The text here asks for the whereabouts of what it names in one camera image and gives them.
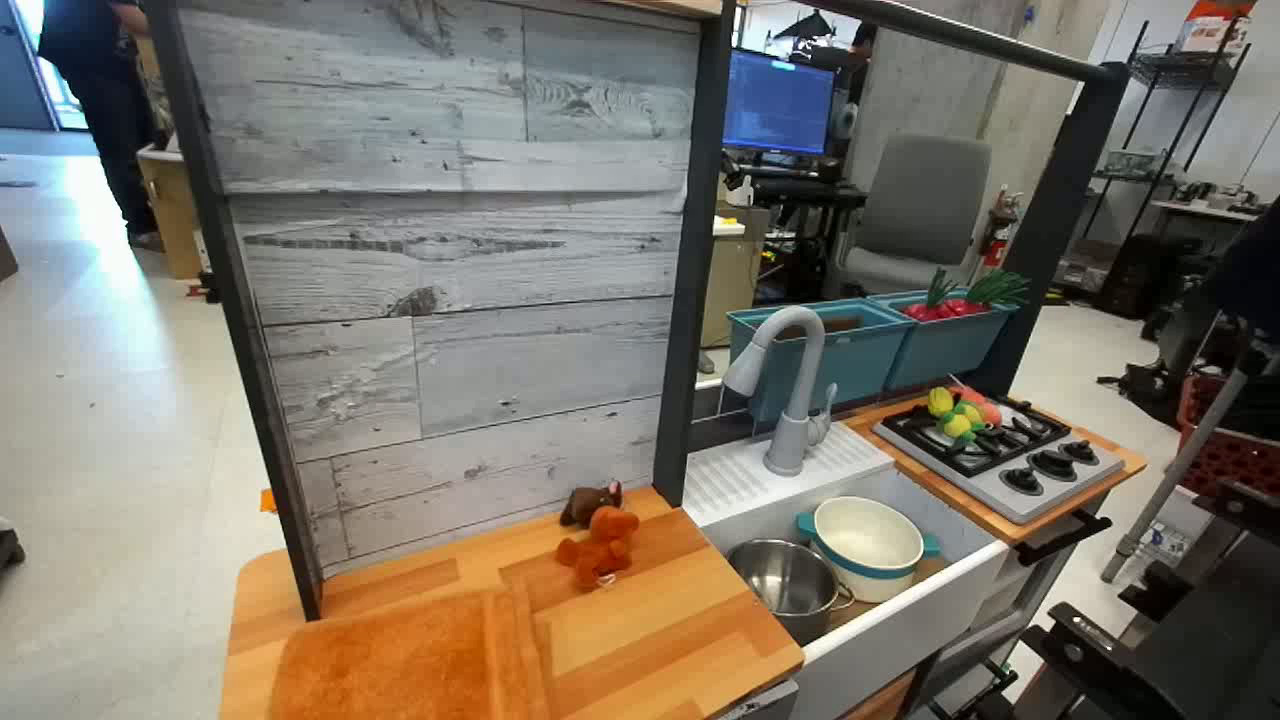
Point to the orange plush toy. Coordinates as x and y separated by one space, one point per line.
603 551

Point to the red radish toys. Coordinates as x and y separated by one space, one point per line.
949 296

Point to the grey office chair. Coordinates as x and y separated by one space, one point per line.
920 212

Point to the steel pot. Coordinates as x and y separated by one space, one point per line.
792 584

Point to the wooden cutting board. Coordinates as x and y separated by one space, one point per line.
458 658

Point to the blue computer monitor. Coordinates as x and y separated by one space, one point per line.
776 107

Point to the white sink basin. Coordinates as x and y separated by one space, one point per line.
918 580

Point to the black metal frame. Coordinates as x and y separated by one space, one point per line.
693 253

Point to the teal planter box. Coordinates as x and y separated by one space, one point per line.
859 362
937 351

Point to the toy stove top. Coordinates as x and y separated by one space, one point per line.
1020 466

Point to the grey wood backsplash panel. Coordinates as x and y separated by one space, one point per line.
454 253

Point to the green yellow plush vegetable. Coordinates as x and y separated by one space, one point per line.
955 415

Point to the right teal planter box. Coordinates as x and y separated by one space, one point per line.
937 351

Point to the left teal planter box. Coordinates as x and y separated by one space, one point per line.
859 362

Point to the grey toy faucet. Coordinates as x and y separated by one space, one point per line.
799 425

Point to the white teal enamel pot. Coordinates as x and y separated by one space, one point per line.
870 546

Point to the brown plush toy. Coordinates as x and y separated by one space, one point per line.
586 500

